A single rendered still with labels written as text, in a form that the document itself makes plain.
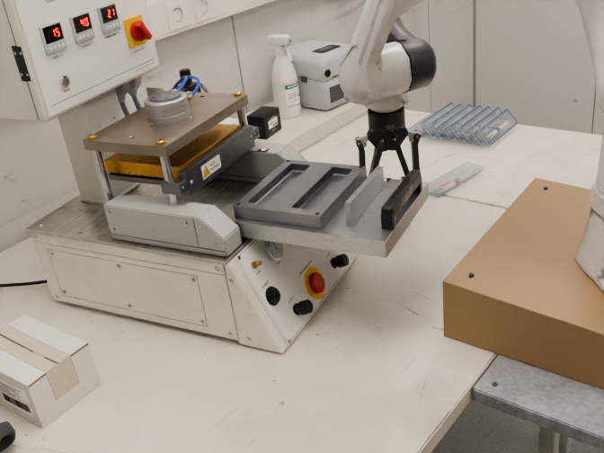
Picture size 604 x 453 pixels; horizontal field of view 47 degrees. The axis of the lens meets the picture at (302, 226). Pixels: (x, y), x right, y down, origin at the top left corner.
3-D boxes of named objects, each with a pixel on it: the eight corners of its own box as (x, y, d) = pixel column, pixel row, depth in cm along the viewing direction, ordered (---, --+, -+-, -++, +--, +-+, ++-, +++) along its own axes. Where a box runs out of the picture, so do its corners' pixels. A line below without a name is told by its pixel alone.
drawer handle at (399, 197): (381, 229, 110) (379, 207, 108) (411, 189, 122) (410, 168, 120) (393, 231, 109) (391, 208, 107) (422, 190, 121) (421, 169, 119)
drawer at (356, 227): (226, 239, 121) (218, 199, 118) (284, 185, 138) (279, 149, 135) (386, 262, 108) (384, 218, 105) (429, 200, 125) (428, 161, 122)
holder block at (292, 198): (235, 217, 119) (232, 205, 118) (288, 171, 135) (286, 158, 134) (321, 229, 112) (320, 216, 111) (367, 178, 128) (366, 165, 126)
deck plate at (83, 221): (26, 232, 135) (24, 227, 135) (137, 161, 162) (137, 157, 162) (226, 265, 115) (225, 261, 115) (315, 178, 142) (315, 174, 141)
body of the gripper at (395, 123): (367, 115, 139) (369, 158, 143) (409, 111, 138) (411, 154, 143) (362, 103, 145) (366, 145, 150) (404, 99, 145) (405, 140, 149)
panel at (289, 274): (288, 347, 121) (234, 257, 117) (353, 260, 144) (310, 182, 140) (296, 345, 120) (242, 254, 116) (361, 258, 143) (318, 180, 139)
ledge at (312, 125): (121, 190, 192) (117, 175, 190) (307, 96, 247) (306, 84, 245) (196, 212, 174) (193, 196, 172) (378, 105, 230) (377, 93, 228)
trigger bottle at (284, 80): (270, 117, 218) (259, 37, 206) (286, 109, 224) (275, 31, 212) (293, 120, 213) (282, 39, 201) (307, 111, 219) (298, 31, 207)
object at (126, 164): (109, 179, 129) (96, 130, 124) (178, 136, 145) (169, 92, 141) (185, 188, 121) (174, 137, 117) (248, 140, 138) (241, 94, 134)
